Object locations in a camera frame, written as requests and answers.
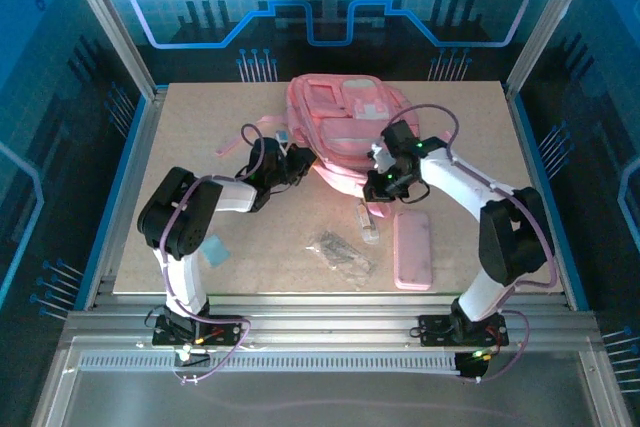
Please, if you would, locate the small clear glue bottle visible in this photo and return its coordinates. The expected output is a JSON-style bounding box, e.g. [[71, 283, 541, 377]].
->
[[353, 199, 381, 246]]

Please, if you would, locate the pink student backpack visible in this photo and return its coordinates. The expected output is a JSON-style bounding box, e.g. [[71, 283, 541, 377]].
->
[[214, 72, 426, 221]]

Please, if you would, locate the pink pencil case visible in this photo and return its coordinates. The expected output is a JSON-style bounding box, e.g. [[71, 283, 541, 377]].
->
[[392, 209, 434, 292]]

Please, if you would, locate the clear plastic bag of pens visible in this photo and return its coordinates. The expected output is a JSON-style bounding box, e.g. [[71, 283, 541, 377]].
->
[[304, 229, 377, 291]]

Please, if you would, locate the blue sticky note pad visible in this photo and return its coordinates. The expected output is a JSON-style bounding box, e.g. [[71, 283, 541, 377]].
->
[[199, 234, 232, 268]]

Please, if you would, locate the black controller box with lights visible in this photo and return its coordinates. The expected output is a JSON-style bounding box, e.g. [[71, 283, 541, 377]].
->
[[455, 350, 494, 382]]

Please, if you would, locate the grey metal tray panel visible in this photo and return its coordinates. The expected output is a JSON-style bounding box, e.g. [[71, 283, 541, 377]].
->
[[29, 336, 631, 427]]

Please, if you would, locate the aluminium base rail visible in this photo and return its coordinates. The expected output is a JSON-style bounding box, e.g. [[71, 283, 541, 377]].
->
[[64, 294, 599, 348]]

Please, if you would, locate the aluminium side rail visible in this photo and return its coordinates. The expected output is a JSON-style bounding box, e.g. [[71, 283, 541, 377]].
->
[[84, 85, 170, 311]]

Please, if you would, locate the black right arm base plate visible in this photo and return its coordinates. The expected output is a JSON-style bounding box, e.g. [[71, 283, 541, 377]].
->
[[418, 313, 510, 348]]

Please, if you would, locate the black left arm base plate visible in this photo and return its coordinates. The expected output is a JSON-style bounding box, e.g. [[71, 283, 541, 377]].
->
[[151, 313, 245, 348]]

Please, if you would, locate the slotted grey cable duct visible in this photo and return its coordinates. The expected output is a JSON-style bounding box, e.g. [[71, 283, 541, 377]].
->
[[78, 354, 464, 373]]

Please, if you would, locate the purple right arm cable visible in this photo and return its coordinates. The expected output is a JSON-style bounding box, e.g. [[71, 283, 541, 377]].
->
[[387, 104, 559, 386]]

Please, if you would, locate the aluminium frame post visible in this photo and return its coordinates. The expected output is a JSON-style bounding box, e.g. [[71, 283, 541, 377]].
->
[[55, 0, 157, 101], [504, 0, 604, 93]]

